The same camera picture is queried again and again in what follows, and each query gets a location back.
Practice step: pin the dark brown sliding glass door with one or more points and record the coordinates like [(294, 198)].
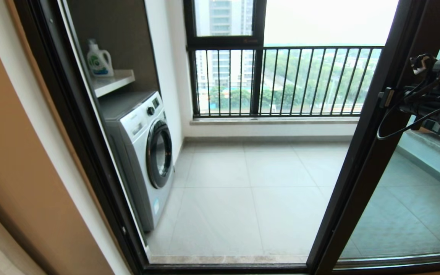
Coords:
[(376, 152)]

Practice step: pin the white detergent bottle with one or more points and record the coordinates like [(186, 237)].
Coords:
[(99, 63)]

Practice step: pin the black window frame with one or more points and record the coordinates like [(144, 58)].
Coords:
[(224, 42)]

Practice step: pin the white front-load washing machine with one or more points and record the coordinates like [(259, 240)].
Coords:
[(136, 152)]

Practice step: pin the white wall shelf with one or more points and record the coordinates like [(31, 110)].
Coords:
[(113, 83)]

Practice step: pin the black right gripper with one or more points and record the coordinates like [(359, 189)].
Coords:
[(422, 101)]

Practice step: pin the short grey stone sill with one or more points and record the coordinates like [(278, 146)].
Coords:
[(434, 152)]

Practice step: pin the long grey stone sill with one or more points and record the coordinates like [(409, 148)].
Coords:
[(273, 121)]

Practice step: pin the fixed dark-framed glass door panel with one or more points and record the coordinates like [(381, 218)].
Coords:
[(361, 122)]

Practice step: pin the long black balcony railing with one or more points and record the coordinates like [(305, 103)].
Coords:
[(319, 48)]

